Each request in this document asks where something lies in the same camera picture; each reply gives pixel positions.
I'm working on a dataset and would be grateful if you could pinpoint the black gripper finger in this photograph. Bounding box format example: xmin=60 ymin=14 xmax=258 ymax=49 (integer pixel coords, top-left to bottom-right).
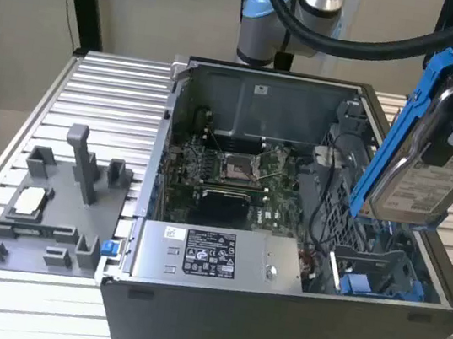
xmin=420 ymin=121 xmax=453 ymax=169

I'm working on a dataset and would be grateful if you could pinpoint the grey metal disk bay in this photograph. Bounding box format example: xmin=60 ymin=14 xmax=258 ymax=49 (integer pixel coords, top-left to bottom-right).
xmin=280 ymin=116 xmax=453 ymax=314

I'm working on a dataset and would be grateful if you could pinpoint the green motherboard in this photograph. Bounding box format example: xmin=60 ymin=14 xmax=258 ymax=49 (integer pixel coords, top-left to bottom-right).
xmin=156 ymin=126 xmax=328 ymax=245

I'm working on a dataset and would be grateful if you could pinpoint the CPU socket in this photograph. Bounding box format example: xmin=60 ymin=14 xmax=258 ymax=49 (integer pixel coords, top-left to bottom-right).
xmin=216 ymin=149 xmax=263 ymax=184

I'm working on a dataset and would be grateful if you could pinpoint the black graphics card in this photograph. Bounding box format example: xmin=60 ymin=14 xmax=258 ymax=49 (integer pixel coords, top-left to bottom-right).
xmin=188 ymin=185 xmax=252 ymax=231

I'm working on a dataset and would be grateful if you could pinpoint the dark grey PC case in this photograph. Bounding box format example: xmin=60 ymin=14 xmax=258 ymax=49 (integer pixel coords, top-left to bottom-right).
xmin=84 ymin=46 xmax=453 ymax=339

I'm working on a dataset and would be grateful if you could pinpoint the silver power supply unit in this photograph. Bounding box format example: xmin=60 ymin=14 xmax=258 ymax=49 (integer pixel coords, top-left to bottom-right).
xmin=129 ymin=213 xmax=310 ymax=304

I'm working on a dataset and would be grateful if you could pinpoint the blue case latch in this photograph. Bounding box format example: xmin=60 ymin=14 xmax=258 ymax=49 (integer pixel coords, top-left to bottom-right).
xmin=99 ymin=238 xmax=120 ymax=258

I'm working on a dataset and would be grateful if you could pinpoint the grey parts rack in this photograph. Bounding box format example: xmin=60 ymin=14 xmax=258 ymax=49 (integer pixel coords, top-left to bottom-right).
xmin=0 ymin=112 xmax=148 ymax=291

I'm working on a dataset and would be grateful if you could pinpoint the silver CPU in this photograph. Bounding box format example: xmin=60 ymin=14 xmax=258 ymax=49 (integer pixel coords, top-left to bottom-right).
xmin=13 ymin=186 xmax=48 ymax=218

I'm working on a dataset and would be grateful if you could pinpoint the red wire bundle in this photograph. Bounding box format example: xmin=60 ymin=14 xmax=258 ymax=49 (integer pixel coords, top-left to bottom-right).
xmin=294 ymin=250 xmax=322 ymax=280

